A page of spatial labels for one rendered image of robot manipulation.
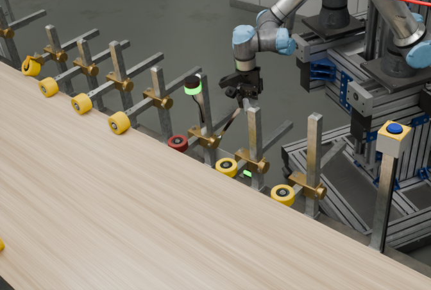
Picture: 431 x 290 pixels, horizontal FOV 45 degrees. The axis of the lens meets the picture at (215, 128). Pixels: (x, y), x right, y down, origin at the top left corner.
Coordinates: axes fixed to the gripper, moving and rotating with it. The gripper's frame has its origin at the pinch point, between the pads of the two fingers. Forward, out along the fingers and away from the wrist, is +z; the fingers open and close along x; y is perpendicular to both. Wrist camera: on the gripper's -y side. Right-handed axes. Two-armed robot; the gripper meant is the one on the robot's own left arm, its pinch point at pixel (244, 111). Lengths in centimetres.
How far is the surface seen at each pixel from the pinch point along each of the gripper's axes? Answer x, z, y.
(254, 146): -13.5, 5.4, 8.3
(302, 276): -62, 10, 37
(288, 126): 13.0, 14.1, 14.2
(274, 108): 143, 99, -30
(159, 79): 4.3, -7.5, -37.4
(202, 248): -61, 9, 6
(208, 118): -3.8, 2.9, -13.9
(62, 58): 29, 3, -105
